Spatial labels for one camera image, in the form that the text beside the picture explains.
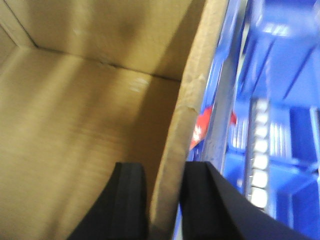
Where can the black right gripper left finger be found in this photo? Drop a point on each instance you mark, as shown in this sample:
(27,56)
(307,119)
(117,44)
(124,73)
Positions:
(119,213)

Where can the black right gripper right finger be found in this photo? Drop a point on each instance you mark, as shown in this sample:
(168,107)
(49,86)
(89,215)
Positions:
(212,209)

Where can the brown cardboard carton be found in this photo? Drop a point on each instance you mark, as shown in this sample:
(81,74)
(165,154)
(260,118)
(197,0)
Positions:
(86,84)

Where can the red snack bag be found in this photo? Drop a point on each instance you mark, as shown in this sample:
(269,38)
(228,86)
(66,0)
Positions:
(201,127)

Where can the blue bin upper right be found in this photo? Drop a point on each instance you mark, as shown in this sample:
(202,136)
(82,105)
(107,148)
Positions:
(264,130)

